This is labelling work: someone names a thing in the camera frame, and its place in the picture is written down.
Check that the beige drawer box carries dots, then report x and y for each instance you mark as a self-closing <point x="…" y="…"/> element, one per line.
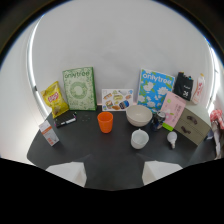
<point x="193" y="124"/>

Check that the black pen pouch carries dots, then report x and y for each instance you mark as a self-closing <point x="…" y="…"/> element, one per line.
<point x="183" y="85"/>

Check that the blue onlytree box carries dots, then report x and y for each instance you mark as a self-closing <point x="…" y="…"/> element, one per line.
<point x="154" y="90"/>

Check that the orange plastic cup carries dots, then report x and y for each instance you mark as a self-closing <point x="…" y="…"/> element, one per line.
<point x="105" y="122"/>

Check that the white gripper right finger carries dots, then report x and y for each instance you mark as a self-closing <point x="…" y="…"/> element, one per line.
<point x="159" y="170"/>

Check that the white orange small box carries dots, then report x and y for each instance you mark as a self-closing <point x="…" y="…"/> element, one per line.
<point x="49" y="133"/>

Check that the yellow chips bag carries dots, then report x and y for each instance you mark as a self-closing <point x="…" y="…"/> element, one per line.
<point x="55" y="99"/>

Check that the white mug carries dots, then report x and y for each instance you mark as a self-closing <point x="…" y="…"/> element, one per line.
<point x="139" y="139"/>

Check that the black flat case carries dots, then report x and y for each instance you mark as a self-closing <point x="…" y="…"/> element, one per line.
<point x="65" y="119"/>

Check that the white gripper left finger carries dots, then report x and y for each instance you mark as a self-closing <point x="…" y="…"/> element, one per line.
<point x="68" y="171"/>

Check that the white light bulb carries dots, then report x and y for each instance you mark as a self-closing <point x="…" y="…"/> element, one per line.
<point x="172" y="138"/>

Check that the green onlytree box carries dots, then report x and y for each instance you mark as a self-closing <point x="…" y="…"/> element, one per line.
<point x="79" y="89"/>

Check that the white pink bottle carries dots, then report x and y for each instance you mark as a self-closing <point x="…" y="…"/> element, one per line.
<point x="198" y="88"/>

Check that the dark drink can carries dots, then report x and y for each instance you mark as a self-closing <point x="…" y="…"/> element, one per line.
<point x="157" y="120"/>

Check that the cream ceramic bowl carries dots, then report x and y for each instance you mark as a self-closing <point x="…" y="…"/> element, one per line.
<point x="139" y="115"/>

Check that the red white cloth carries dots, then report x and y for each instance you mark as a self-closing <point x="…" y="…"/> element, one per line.
<point x="217" y="124"/>

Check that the food picture card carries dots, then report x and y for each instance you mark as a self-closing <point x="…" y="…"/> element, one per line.
<point x="116" y="99"/>

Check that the pink packet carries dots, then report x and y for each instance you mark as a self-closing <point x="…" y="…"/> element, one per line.
<point x="172" y="111"/>

